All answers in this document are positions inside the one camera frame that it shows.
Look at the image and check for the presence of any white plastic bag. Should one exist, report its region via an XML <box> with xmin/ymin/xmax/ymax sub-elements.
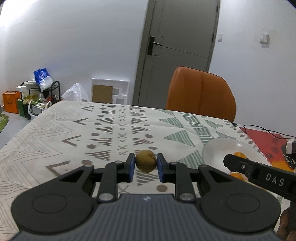
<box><xmin>61</xmin><ymin>83</ymin><xmax>90</xmax><ymax>102</ymax></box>

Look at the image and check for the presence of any black door handle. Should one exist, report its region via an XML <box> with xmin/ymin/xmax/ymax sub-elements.
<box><xmin>147</xmin><ymin>36</ymin><xmax>163</xmax><ymax>56</ymax></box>

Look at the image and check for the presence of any cardboard piece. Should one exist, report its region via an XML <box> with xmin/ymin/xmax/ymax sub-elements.
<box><xmin>92</xmin><ymin>85</ymin><xmax>113</xmax><ymax>103</ymax></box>

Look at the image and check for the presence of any orange chair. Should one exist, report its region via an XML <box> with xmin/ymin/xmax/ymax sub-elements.
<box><xmin>166</xmin><ymin>66</ymin><xmax>236</xmax><ymax>122</ymax></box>

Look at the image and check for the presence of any white tote bag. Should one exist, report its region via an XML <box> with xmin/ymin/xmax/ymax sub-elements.
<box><xmin>28</xmin><ymin>100</ymin><xmax>52</xmax><ymax>120</ymax></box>

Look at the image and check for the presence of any black cable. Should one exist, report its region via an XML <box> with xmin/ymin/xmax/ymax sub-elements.
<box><xmin>231</xmin><ymin>122</ymin><xmax>296</xmax><ymax>141</ymax></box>

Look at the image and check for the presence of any black metal rack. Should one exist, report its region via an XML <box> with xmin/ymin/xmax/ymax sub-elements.
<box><xmin>16</xmin><ymin>80</ymin><xmax>61</xmax><ymax>119</ymax></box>

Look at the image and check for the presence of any person's hand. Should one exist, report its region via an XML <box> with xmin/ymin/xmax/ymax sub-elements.
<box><xmin>277</xmin><ymin>208</ymin><xmax>296</xmax><ymax>241</ymax></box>

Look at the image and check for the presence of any medium orange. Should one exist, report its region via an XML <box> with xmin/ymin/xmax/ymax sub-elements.
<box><xmin>234</xmin><ymin>152</ymin><xmax>248</xmax><ymax>159</ymax></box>

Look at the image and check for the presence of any white foam packaging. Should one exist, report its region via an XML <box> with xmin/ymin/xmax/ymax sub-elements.
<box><xmin>91</xmin><ymin>78</ymin><xmax>129</xmax><ymax>104</ymax></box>

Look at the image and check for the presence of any large orange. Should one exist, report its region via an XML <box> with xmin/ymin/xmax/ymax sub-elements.
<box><xmin>230</xmin><ymin>172</ymin><xmax>248</xmax><ymax>182</ymax></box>

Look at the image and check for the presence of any white charger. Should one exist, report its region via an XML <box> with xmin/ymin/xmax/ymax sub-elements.
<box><xmin>285</xmin><ymin>138</ymin><xmax>296</xmax><ymax>155</ymax></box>

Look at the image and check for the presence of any small wall switch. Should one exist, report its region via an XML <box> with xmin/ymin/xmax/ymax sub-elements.
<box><xmin>217</xmin><ymin>33</ymin><xmax>223</xmax><ymax>42</ymax></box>

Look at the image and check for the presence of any patterned tablecloth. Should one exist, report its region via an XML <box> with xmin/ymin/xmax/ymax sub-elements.
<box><xmin>1</xmin><ymin>100</ymin><xmax>267</xmax><ymax>240</ymax></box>

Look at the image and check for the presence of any green brown kiwi fruit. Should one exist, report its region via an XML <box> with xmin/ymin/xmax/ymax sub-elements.
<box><xmin>135</xmin><ymin>150</ymin><xmax>157</xmax><ymax>173</ymax></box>

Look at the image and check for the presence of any red table mat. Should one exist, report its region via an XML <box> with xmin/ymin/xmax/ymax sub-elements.
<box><xmin>241</xmin><ymin>128</ymin><xmax>294</xmax><ymax>172</ymax></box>

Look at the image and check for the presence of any green floor mat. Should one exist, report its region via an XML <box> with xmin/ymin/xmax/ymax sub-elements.
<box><xmin>0</xmin><ymin>113</ymin><xmax>9</xmax><ymax>133</ymax></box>

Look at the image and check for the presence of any white plate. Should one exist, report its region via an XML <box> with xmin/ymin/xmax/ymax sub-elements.
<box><xmin>202</xmin><ymin>138</ymin><xmax>270</xmax><ymax>174</ymax></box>

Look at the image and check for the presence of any blue white bag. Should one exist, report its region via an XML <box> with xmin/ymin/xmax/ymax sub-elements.
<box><xmin>34</xmin><ymin>68</ymin><xmax>53</xmax><ymax>92</ymax></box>

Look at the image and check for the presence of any green box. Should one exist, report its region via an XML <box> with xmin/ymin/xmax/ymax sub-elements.
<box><xmin>17</xmin><ymin>98</ymin><xmax>25</xmax><ymax>116</ymax></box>

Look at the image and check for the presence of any orange paper bag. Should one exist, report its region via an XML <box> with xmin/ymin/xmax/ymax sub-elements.
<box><xmin>3</xmin><ymin>91</ymin><xmax>20</xmax><ymax>114</ymax></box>

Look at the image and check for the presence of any grey door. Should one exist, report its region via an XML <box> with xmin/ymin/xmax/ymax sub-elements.
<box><xmin>132</xmin><ymin>1</ymin><xmax>221</xmax><ymax>108</ymax></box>

